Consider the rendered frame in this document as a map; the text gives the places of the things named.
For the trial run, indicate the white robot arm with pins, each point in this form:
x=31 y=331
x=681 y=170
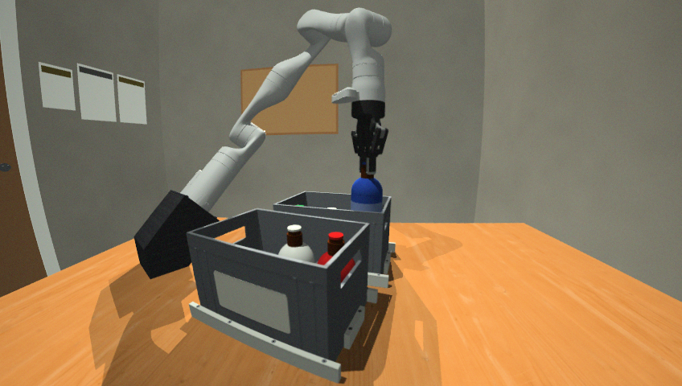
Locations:
x=364 y=29

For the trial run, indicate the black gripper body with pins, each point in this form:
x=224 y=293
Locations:
x=367 y=112

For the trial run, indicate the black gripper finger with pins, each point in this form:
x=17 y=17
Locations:
x=379 y=139
x=356 y=139

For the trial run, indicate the dark grey plastic crate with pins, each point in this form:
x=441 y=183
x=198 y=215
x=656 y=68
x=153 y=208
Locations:
x=300 y=303
x=318 y=203

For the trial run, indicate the red bottle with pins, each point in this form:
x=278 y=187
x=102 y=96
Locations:
x=334 y=244

